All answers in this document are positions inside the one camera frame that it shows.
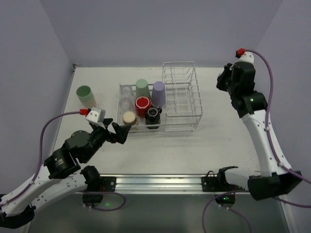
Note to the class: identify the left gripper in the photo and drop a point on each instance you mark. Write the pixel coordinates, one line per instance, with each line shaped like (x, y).
(108, 131)

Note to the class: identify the cream and brown cup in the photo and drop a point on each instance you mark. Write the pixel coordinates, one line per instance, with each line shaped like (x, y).
(129, 118)

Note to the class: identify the green cup in low rack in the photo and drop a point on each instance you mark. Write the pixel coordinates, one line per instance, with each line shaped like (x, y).
(142, 89)

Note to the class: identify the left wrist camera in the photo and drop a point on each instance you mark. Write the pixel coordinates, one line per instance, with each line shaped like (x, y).
(96, 116)

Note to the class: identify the clear glass rear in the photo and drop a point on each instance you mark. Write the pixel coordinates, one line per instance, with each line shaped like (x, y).
(126, 91)

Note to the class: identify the black mug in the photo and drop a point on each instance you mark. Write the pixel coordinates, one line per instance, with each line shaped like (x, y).
(152, 118)

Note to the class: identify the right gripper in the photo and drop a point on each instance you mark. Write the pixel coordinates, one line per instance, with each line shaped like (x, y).
(224, 79)

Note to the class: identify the light green cup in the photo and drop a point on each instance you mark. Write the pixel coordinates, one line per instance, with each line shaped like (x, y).
(84, 93)

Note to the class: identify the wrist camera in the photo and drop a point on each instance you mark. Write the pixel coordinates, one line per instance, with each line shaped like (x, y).
(96, 116)
(244, 56)

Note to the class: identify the tall white wire rack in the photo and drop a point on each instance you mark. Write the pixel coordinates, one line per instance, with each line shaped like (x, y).
(183, 108)

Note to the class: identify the aluminium mounting rail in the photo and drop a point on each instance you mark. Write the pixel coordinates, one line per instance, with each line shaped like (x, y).
(131, 184)

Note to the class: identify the low white wire rack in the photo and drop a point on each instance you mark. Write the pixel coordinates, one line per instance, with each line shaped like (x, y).
(141, 122)

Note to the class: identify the clear glass middle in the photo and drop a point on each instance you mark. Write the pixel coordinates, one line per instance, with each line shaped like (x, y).
(125, 105)

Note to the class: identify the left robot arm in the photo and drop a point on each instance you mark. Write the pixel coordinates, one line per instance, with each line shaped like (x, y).
(61, 175)

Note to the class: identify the clear glass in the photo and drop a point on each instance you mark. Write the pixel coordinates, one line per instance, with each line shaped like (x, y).
(126, 91)
(125, 105)

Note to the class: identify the purple cup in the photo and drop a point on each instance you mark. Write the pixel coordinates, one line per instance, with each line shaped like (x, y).
(158, 94)

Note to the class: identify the red mug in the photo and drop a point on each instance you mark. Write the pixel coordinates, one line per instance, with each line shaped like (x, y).
(142, 105)

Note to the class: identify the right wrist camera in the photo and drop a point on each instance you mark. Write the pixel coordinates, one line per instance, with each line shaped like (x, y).
(244, 56)

